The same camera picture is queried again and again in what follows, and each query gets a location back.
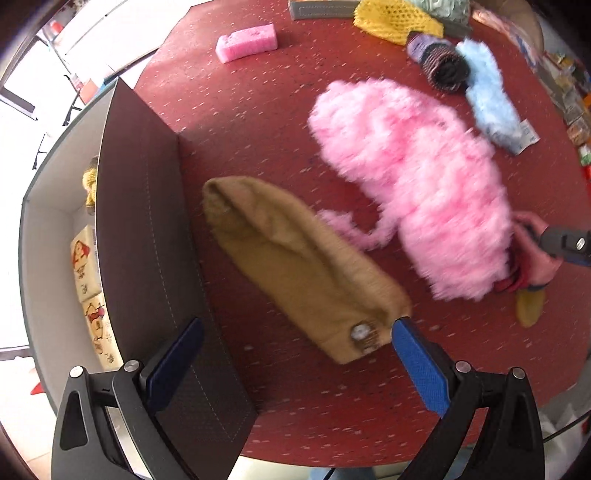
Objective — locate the tan sock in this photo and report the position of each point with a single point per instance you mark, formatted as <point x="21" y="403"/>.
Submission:
<point x="286" y="263"/>

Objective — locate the tissue pack with cartoon print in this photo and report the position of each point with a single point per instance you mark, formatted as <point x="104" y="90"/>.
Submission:
<point x="99" y="332"/>

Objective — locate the pink knit sock dark cuff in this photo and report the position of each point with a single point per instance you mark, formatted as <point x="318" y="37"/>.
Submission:
<point x="531" y="263"/>

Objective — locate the amber round disc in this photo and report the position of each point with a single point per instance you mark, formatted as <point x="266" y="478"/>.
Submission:
<point x="531" y="309"/>

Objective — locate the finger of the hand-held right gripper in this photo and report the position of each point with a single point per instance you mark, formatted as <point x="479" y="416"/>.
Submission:
<point x="568" y="242"/>

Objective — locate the white paper tag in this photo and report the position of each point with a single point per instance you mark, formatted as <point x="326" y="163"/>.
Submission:
<point x="526" y="136"/>

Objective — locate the tissue pack with red print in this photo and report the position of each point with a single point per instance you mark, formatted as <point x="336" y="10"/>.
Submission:
<point x="85" y="267"/>

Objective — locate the small pink sponge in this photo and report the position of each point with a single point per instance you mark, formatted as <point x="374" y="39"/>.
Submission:
<point x="247" y="42"/>

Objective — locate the pile of snack packets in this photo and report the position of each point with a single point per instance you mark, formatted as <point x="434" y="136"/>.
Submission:
<point x="570" y="101"/>

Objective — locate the shallow grey tray box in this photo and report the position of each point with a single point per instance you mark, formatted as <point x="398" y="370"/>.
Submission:
<point x="323" y="10"/>

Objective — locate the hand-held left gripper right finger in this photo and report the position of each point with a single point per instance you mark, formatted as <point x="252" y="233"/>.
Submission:
<point x="425" y="369"/>

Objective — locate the pale green bath pouf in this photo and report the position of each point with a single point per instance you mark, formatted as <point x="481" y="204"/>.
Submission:
<point x="443" y="8"/>

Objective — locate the purple and dark sock roll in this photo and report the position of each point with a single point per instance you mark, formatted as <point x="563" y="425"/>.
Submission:
<point x="438" y="60"/>

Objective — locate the yellow foam net sleeve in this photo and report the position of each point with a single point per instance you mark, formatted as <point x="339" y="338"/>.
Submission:
<point x="392" y="21"/>

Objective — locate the light blue fluffy cloth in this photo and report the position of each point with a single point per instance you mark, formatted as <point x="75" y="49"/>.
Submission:
<point x="489" y="97"/>

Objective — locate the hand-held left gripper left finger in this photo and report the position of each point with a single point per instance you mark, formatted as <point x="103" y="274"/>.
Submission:
<point x="178" y="364"/>

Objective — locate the pink and yellow sock roll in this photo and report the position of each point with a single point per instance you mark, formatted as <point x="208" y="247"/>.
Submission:
<point x="90" y="184"/>

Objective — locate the printed cushion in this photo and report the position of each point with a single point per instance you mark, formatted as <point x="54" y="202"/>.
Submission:
<point x="503" y="23"/>

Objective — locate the pink fluffy cloth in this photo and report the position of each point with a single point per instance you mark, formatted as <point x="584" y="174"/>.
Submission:
<point x="415" y="184"/>

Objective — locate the person's legs in jeans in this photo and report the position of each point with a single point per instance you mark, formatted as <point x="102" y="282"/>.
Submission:
<point x="318" y="475"/>

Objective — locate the grey white storage box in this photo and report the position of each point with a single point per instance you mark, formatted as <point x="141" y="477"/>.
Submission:
<point x="147" y="207"/>

